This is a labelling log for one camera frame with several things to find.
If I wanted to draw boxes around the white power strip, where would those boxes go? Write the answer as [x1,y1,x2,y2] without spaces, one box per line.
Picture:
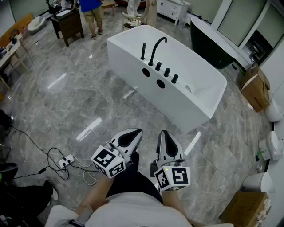
[59,154,75,168]

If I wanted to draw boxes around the white vanity sink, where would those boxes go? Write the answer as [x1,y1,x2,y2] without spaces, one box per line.
[55,9,71,18]

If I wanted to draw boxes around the black round stool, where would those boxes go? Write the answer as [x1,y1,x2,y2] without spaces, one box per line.
[0,163,18,178]

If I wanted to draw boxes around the black oval freestanding tub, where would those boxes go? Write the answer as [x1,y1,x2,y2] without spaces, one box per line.
[190,16,238,69]

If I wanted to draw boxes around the round wooden side table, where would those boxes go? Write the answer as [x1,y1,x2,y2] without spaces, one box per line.
[101,0,116,16]

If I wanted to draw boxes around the white carton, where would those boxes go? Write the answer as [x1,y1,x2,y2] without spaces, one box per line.
[258,138,271,160]

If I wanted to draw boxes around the person's right forearm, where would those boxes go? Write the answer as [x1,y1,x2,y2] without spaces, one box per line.
[161,187,193,223]

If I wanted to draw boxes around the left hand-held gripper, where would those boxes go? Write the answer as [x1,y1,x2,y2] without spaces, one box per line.
[90,128,143,179]

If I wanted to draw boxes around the person's black trousers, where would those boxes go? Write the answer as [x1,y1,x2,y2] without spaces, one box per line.
[106,152,164,204]

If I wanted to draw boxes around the black floor cable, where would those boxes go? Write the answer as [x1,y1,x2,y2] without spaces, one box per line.
[10,125,100,181]

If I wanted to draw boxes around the white beanbag cushion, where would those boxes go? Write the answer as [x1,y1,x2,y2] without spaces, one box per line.
[28,16,47,35]

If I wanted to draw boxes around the white toilet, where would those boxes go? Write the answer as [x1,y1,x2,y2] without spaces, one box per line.
[266,130,284,160]
[241,172,275,193]
[264,98,284,122]

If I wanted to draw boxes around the black curved faucet spout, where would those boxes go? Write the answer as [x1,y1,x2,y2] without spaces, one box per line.
[148,37,168,67]

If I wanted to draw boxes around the white drawer cabinet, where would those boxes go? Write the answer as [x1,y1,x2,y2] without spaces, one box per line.
[156,0,191,25]

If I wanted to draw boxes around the frosted glass window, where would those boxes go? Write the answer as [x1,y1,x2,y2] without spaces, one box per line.
[217,0,267,47]

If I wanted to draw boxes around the white frame chair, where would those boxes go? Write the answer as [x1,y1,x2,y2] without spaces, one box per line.
[122,12,142,31]

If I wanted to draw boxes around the dark wooden vanity cabinet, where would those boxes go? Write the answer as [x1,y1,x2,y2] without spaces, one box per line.
[50,8,85,47]

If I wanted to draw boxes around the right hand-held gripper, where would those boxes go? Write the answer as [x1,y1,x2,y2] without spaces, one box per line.
[150,130,191,192]

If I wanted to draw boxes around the brown cardboard box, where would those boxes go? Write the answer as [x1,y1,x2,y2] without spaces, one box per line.
[241,74,270,113]
[243,64,271,89]
[218,191,272,227]

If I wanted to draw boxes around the white bathtub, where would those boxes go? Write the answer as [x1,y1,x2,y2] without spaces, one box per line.
[106,24,228,133]

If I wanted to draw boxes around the black vanity faucet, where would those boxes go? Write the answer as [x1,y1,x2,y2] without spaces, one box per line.
[45,0,57,14]

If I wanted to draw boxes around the person's left forearm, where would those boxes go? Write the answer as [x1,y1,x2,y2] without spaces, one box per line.
[79,176,115,213]

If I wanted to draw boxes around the person's light shirt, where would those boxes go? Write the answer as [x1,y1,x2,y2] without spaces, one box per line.
[44,192,235,227]

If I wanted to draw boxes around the orange wooden bench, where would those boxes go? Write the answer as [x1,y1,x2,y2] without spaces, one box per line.
[0,13,33,48]

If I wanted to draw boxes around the white floor cable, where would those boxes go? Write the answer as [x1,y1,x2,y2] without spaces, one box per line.
[73,156,99,186]

